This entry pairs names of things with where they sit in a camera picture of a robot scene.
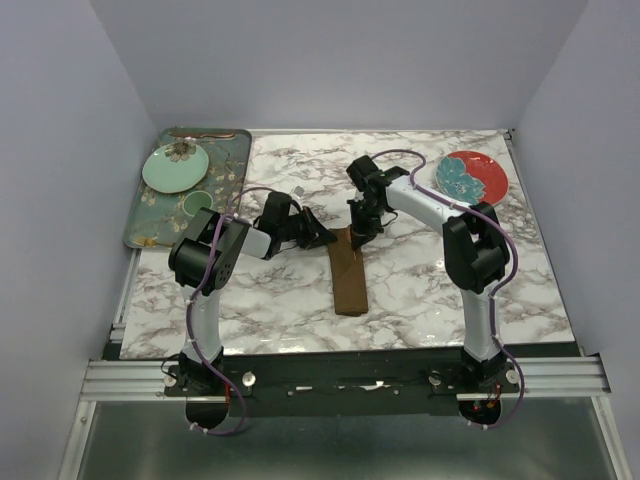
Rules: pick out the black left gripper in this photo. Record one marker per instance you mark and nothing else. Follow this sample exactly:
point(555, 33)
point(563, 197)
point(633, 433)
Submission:
point(315, 232)

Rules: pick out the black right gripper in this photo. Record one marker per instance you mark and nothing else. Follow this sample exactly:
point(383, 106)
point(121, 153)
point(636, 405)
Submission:
point(361, 234)

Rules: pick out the brown fabric napkin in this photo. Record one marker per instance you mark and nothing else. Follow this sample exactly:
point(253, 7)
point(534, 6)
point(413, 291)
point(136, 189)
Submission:
point(348, 276)

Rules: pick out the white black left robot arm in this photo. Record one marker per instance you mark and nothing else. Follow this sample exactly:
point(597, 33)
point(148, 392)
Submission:
point(203, 260)

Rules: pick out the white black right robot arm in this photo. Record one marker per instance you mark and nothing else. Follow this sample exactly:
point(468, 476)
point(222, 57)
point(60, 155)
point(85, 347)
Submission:
point(476, 250)

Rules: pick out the red and teal plate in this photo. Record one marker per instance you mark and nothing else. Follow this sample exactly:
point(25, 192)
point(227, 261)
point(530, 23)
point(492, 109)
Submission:
point(472, 177)

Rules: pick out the mint green cup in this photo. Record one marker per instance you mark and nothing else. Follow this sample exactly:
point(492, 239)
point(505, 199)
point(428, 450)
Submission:
point(195, 201)

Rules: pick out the teal floral serving tray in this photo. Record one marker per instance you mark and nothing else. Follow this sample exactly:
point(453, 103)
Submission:
point(161, 216)

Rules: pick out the copper spoon on tray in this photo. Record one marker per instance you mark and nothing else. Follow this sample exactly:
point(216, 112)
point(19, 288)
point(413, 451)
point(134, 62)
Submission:
point(202, 136)

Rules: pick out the mint green floral plate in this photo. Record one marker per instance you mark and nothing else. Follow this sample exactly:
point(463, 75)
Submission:
point(175, 167)

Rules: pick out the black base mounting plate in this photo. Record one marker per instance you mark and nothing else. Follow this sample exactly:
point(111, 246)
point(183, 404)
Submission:
point(435, 382)

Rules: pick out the gold fork green handle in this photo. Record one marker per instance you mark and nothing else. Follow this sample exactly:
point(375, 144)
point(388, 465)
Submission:
point(146, 242)

